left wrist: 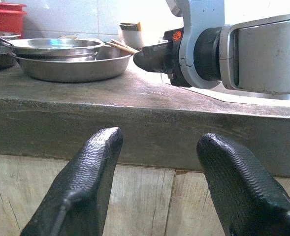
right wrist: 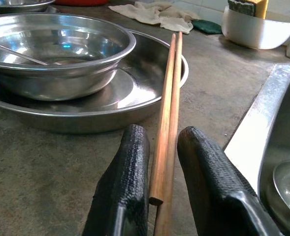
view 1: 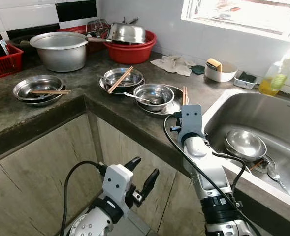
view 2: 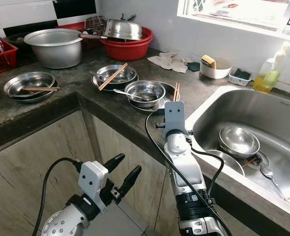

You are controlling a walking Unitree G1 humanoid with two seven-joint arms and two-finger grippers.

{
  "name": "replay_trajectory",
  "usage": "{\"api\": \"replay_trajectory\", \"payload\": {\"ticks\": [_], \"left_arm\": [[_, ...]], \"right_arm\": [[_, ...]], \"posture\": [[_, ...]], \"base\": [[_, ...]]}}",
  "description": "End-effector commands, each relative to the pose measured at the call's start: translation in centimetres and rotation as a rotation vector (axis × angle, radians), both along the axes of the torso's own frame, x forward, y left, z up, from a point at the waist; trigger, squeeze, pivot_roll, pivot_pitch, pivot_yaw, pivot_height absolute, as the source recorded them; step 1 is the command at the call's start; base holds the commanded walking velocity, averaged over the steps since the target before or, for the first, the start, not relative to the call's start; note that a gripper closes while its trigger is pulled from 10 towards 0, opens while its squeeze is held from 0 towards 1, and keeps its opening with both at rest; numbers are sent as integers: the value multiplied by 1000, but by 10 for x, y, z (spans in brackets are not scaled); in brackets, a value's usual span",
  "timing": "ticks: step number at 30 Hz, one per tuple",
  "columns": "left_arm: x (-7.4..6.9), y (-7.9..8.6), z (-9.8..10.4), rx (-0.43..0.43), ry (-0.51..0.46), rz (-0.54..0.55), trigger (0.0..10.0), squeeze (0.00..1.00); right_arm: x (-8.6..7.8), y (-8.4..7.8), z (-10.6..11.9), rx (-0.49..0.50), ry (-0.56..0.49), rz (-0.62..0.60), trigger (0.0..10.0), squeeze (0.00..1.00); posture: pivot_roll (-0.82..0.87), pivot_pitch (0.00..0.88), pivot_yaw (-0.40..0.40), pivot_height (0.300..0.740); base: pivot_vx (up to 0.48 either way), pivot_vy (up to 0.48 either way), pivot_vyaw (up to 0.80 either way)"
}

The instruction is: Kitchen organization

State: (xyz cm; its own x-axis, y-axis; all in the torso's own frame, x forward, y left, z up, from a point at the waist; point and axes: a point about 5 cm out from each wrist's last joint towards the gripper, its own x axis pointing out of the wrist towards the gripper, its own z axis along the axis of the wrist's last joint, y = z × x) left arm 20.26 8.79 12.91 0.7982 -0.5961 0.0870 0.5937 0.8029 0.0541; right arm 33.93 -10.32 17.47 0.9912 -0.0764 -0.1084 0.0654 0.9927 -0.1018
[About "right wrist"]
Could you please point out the red plastic basin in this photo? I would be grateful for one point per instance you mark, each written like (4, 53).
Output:
(80, 2)

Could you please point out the yellow sponge with green scourer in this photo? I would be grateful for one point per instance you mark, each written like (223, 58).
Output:
(261, 8)

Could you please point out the shallow stainless steel dish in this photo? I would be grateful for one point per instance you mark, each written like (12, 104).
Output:
(85, 118)

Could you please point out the brown wooden chopstick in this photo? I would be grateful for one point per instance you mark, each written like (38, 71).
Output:
(173, 123)
(163, 123)

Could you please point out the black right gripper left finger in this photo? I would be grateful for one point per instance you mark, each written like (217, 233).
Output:
(125, 177)

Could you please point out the green scouring pad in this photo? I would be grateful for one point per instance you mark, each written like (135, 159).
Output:
(207, 26)

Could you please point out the beige dish cloth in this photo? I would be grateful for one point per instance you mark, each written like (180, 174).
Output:
(154, 14)

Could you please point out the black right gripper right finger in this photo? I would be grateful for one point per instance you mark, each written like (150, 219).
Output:
(216, 186)

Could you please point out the stainless steel sink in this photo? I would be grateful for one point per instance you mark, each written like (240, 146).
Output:
(265, 123)

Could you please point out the stainless steel spoon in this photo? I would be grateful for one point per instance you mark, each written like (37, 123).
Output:
(16, 54)

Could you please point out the white plastic bowl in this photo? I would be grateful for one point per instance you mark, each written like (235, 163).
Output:
(255, 32)

